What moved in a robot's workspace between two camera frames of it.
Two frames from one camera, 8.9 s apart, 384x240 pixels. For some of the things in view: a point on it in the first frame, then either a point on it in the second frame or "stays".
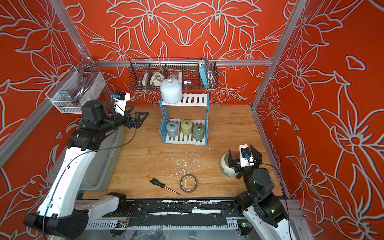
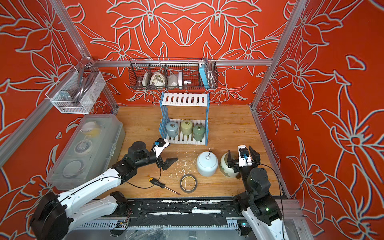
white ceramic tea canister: x=171 y=91 to x=207 y=164
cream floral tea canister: x=225 y=169 stays
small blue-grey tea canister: x=172 y=128 stays
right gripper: x=259 y=160 stays
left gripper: x=137 y=123 to x=167 y=163
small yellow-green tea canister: x=186 y=127 stays
